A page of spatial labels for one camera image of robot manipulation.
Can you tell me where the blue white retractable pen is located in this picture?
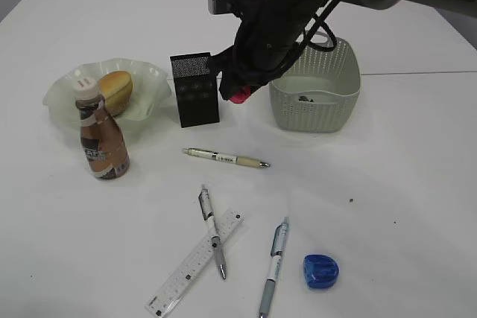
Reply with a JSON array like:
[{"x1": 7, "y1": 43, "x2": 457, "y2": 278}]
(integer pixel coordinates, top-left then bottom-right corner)
[{"x1": 258, "y1": 217, "x2": 289, "y2": 318}]

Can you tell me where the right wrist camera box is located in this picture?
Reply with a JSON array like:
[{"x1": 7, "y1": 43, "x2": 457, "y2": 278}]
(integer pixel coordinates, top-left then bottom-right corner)
[{"x1": 208, "y1": 0, "x2": 265, "y2": 19}]

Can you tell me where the smaller paper piece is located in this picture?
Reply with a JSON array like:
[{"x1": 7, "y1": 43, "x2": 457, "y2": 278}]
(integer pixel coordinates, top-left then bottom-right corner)
[{"x1": 298, "y1": 95, "x2": 314, "y2": 103}]

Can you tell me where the blue pencil sharpener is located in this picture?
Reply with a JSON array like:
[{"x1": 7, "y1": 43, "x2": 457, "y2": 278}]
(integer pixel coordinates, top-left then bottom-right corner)
[{"x1": 303, "y1": 254, "x2": 339, "y2": 289}]

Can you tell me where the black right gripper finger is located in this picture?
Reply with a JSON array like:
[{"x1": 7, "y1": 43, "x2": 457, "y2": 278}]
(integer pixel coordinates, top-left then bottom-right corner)
[{"x1": 219, "y1": 70, "x2": 242, "y2": 101}]

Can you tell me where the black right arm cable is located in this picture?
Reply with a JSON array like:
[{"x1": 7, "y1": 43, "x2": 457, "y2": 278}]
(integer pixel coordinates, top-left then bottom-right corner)
[{"x1": 294, "y1": 0, "x2": 338, "y2": 53}]

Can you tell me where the clear plastic ruler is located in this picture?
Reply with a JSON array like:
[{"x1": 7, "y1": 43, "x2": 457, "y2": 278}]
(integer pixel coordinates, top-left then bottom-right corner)
[{"x1": 145, "y1": 209, "x2": 244, "y2": 317}]

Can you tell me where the grey white retractable pen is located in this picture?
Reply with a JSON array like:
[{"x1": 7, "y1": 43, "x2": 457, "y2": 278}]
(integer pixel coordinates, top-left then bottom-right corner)
[{"x1": 198, "y1": 185, "x2": 227, "y2": 280}]

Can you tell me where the oblong golden bread roll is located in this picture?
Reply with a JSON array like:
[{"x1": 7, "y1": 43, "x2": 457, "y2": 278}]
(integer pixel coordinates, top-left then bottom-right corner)
[{"x1": 98, "y1": 71, "x2": 133, "y2": 116}]

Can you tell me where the black mesh pen holder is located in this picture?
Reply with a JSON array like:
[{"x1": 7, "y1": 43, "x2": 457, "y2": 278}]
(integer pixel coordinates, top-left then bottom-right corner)
[{"x1": 170, "y1": 53, "x2": 220, "y2": 128}]

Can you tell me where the pink pencil sharpener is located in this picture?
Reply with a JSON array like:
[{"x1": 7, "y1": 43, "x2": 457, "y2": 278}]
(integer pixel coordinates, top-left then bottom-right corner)
[{"x1": 230, "y1": 86, "x2": 251, "y2": 104}]

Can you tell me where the pale green plastic basket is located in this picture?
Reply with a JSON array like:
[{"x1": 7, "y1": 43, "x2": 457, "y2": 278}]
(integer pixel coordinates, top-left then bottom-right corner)
[{"x1": 269, "y1": 37, "x2": 361, "y2": 133}]

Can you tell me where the brown coffee drink bottle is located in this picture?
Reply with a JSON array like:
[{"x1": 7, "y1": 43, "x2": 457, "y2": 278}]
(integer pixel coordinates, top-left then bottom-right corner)
[{"x1": 73, "y1": 77, "x2": 130, "y2": 179}]

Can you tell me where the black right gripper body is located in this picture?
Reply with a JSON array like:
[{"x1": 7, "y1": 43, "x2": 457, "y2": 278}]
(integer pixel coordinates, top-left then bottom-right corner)
[{"x1": 208, "y1": 0, "x2": 340, "y2": 86}]

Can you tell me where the beige retractable pen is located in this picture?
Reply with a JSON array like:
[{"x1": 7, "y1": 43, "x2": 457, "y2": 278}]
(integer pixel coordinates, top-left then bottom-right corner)
[{"x1": 182, "y1": 148, "x2": 271, "y2": 168}]

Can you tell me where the pale green wavy glass plate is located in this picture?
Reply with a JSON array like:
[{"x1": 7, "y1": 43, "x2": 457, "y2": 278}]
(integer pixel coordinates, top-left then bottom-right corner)
[{"x1": 42, "y1": 58, "x2": 171, "y2": 136}]

